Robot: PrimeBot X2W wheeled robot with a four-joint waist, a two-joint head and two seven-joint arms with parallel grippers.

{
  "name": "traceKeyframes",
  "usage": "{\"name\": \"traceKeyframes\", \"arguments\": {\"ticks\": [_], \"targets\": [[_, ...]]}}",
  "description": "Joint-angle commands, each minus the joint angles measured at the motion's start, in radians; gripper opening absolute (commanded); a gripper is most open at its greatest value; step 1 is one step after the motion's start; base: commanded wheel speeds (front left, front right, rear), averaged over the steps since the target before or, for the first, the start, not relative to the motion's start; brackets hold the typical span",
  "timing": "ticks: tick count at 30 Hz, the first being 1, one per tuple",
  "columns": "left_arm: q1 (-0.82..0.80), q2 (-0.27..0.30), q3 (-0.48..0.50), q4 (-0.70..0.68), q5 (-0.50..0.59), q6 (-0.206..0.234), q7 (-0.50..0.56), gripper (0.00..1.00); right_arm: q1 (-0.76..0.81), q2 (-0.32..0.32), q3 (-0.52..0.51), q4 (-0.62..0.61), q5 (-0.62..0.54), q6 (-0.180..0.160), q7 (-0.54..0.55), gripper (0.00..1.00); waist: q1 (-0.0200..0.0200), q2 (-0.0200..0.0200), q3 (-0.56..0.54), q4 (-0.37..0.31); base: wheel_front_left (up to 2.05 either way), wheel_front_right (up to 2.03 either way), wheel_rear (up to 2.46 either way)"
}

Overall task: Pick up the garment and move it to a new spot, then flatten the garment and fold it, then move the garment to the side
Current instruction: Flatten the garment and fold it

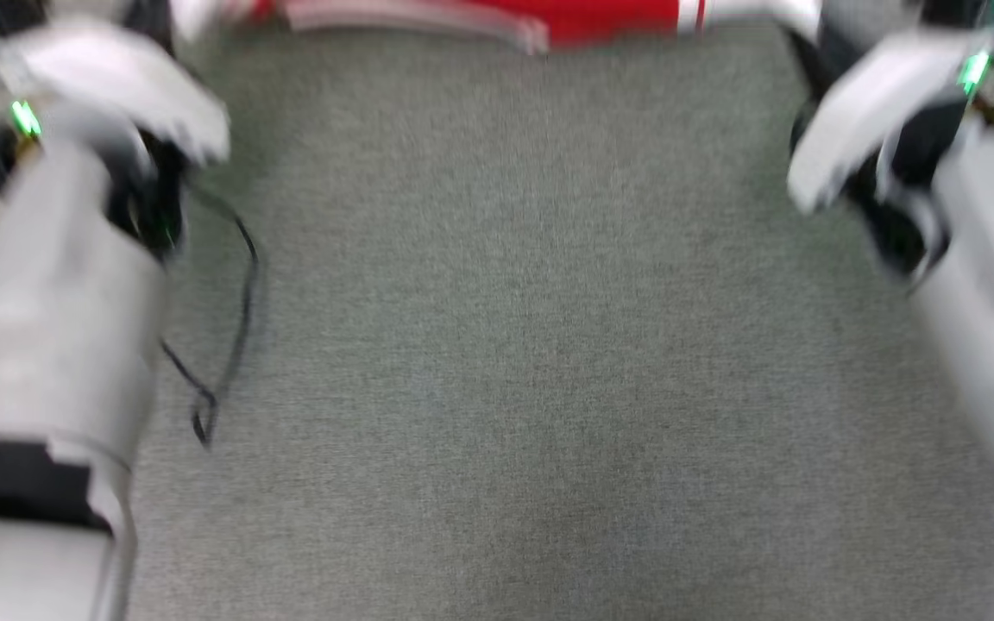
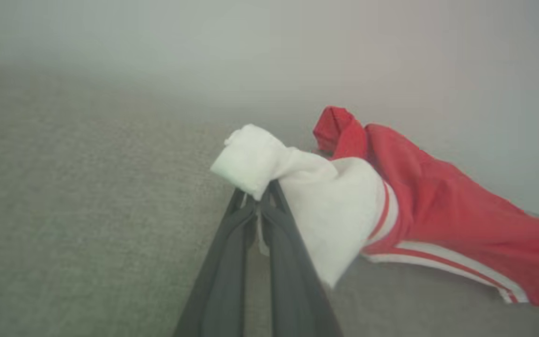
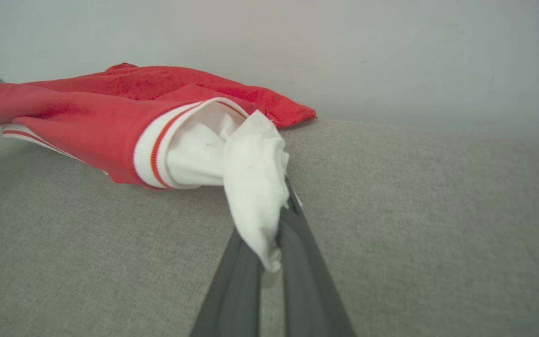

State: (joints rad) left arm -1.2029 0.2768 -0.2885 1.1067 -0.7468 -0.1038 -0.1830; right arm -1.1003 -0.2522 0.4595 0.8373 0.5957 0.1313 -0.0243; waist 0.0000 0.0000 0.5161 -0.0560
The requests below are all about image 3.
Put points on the red garment with white lining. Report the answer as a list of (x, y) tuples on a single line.
[(91, 126)]

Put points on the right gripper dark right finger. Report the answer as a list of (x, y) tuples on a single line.
[(307, 281)]

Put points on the grey fabric sofa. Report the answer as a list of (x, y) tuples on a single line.
[(438, 224)]

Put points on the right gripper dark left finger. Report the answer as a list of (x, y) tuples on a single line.
[(234, 295)]

